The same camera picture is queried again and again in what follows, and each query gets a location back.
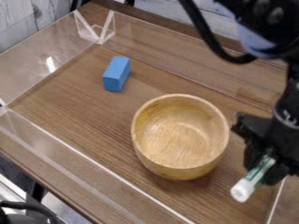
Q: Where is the clear acrylic tray wall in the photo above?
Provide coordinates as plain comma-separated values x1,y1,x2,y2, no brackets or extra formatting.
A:
0,4,299,224

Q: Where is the green expo marker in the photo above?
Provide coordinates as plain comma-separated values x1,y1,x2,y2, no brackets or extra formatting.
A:
230,156,277,203

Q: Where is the blue rectangular block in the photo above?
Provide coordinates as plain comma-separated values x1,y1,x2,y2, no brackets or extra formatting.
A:
103,56,131,92

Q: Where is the black equipment with cable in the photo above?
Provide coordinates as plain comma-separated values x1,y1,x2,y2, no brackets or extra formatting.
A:
0,196,68,224

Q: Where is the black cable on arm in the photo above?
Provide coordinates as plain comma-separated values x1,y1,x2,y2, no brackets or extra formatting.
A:
179,0,258,65

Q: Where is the light wooden bowl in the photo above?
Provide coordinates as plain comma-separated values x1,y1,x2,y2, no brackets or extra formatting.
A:
131,94,230,180

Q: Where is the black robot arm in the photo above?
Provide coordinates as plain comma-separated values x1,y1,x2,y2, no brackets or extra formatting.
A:
214,0,299,186

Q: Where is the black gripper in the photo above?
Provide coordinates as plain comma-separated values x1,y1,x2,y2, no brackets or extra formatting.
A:
231,112,299,186

